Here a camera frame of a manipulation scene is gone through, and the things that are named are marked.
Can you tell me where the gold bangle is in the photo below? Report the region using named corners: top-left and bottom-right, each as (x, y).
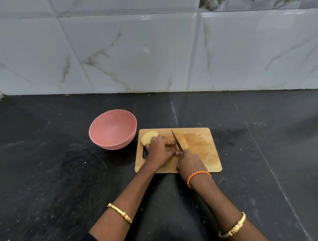
top-left (107, 203), bottom-right (133, 225)
top-left (218, 212), bottom-right (246, 239)

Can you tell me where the person's left hand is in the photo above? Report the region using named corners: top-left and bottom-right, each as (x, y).
top-left (145, 135), bottom-right (180, 172)

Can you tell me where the person's right forearm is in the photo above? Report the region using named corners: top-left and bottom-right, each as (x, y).
top-left (186, 172), bottom-right (270, 241)

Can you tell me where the person's right hand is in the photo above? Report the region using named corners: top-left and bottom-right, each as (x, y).
top-left (176, 149), bottom-right (209, 183)

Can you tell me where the peeled potato piece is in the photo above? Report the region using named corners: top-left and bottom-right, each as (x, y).
top-left (174, 139), bottom-right (189, 152)

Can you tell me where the steel kitchen knife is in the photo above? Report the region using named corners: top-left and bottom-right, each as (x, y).
top-left (171, 128), bottom-right (184, 152)

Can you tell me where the person's left forearm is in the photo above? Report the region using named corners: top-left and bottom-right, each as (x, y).
top-left (89, 165), bottom-right (160, 241)

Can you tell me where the orange thread bracelet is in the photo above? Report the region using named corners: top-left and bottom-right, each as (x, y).
top-left (187, 171), bottom-right (212, 189)

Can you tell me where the wooden cutting board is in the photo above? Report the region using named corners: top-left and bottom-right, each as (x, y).
top-left (135, 128), bottom-right (223, 174)

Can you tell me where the pink plastic bowl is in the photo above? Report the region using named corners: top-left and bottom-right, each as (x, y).
top-left (89, 109), bottom-right (137, 150)

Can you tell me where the peeled potato half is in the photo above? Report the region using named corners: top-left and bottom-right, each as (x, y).
top-left (141, 131), bottom-right (159, 146)

